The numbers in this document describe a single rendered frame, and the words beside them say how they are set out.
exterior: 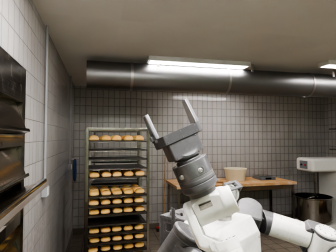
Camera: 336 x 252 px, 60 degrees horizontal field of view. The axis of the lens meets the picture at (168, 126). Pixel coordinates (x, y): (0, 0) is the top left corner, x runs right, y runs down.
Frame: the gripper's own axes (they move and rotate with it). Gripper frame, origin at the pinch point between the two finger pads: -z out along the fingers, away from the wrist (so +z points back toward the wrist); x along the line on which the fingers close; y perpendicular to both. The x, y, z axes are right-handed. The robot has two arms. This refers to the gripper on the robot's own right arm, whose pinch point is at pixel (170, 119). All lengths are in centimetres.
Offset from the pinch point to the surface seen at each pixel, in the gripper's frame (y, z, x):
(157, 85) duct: -250, -55, 97
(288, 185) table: -372, 170, 296
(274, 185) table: -370, 156, 269
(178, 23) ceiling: -140, -76, 93
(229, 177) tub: -412, 118, 217
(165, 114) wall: -451, -34, 167
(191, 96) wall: -443, -47, 228
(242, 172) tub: -400, 118, 238
